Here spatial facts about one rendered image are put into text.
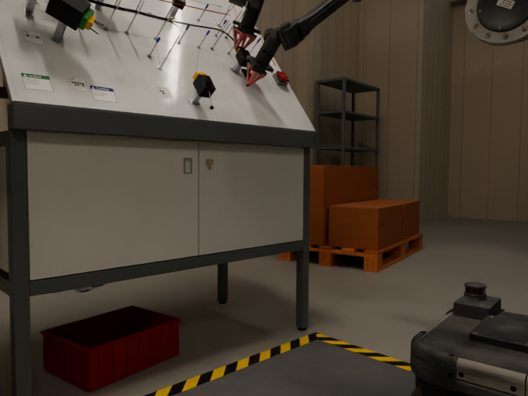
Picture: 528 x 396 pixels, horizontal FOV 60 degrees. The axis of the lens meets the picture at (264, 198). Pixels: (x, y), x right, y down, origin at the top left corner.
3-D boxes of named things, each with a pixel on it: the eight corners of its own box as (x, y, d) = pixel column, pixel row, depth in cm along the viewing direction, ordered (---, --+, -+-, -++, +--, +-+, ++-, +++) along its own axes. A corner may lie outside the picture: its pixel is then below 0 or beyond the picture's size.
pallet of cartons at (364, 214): (434, 250, 412) (436, 166, 408) (372, 274, 313) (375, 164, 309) (344, 240, 468) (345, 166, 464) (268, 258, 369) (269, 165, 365)
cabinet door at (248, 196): (304, 240, 198) (305, 148, 195) (200, 255, 160) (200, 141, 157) (299, 239, 199) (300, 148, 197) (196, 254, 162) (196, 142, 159)
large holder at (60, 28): (19, 7, 134) (31, -35, 126) (75, 42, 140) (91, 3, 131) (7, 16, 130) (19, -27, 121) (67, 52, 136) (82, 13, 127)
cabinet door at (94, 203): (199, 255, 160) (198, 141, 158) (30, 280, 122) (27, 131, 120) (195, 254, 161) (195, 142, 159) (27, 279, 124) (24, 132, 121)
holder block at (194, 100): (196, 122, 153) (211, 101, 146) (185, 94, 157) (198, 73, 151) (208, 122, 156) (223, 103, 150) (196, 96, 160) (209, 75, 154)
